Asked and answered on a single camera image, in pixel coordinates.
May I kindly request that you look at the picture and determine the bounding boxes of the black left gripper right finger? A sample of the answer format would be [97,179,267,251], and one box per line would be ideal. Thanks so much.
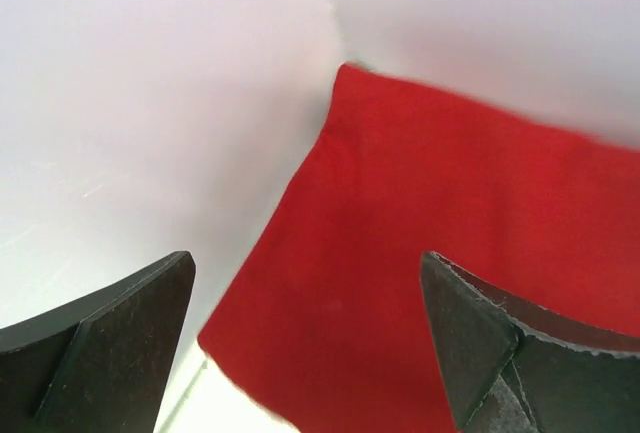
[421,252,639,432]

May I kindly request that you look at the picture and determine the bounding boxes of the red t shirt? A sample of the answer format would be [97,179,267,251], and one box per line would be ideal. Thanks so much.
[198,65,639,432]

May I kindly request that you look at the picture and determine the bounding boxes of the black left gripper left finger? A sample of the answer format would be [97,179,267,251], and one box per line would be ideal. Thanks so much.
[1,251,196,433]

